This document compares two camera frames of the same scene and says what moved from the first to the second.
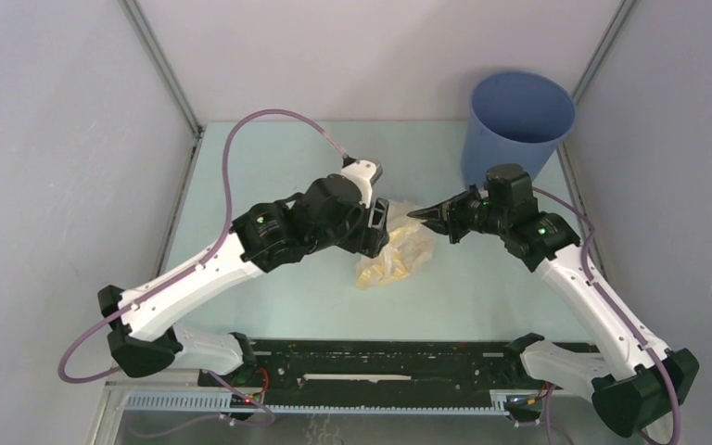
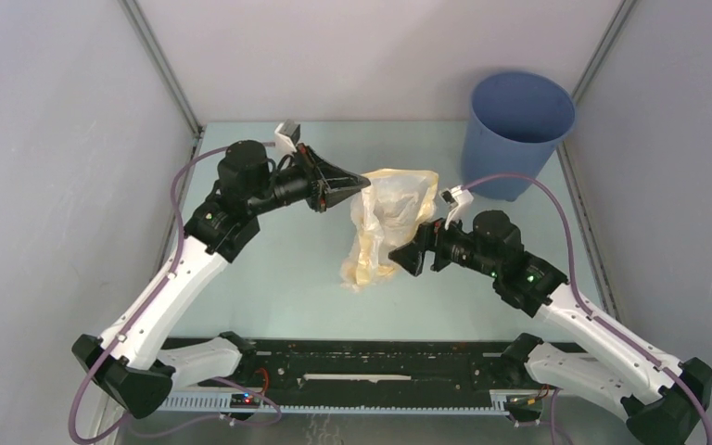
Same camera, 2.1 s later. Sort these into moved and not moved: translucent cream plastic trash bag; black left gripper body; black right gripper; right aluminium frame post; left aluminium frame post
Moved: black right gripper; black left gripper body; translucent cream plastic trash bag
Not moved: right aluminium frame post; left aluminium frame post
